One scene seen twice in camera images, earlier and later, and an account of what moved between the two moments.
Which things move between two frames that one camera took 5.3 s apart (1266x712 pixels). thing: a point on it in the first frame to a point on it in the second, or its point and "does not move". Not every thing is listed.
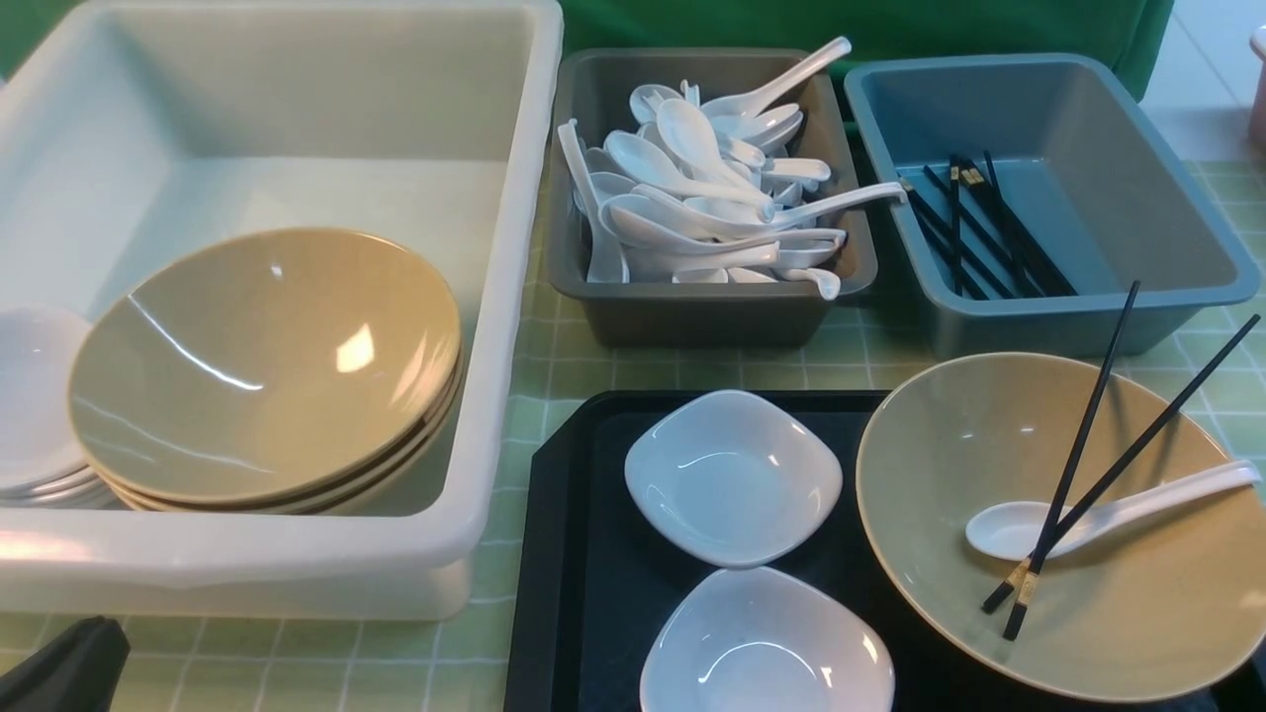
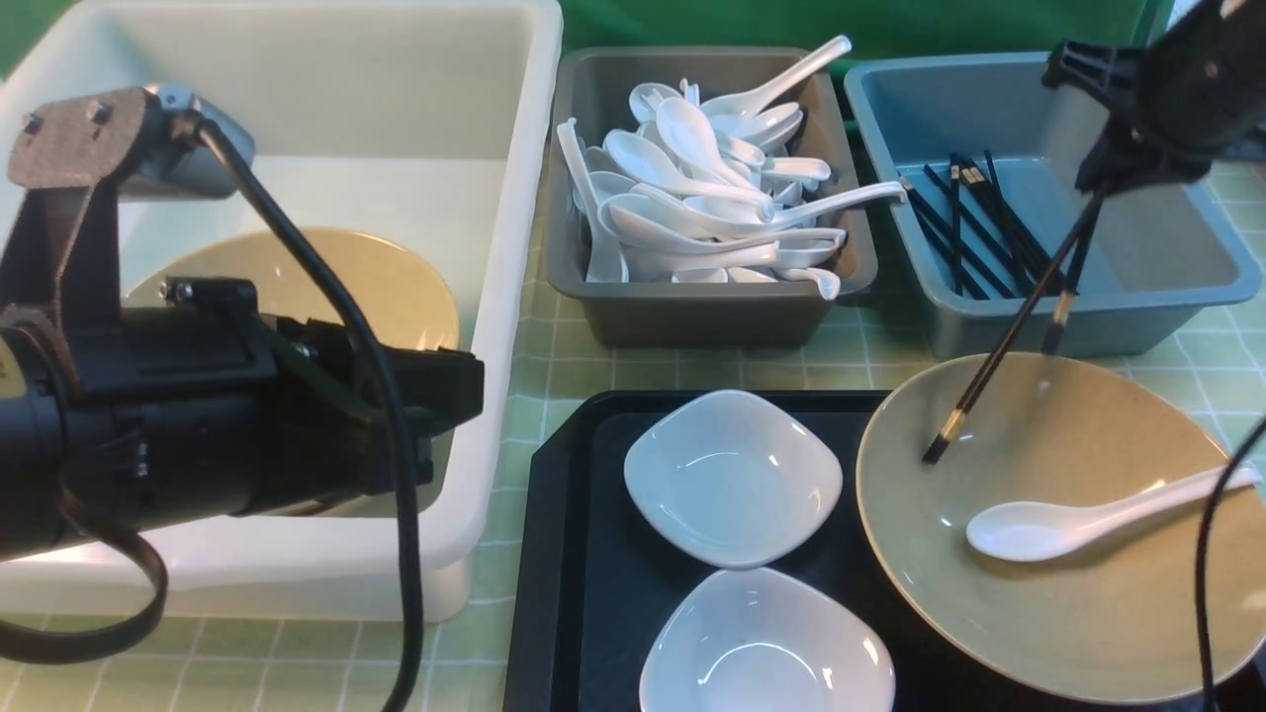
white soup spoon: (1012, 530) does not move
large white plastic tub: (128, 130) does not move
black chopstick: (1035, 580) to (1003, 341)
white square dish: (734, 480) does not move
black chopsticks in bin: (989, 249) does not move
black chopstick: (999, 599) to (1053, 332)
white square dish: (762, 640) does not move
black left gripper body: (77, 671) to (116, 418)
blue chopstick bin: (1039, 187) does not move
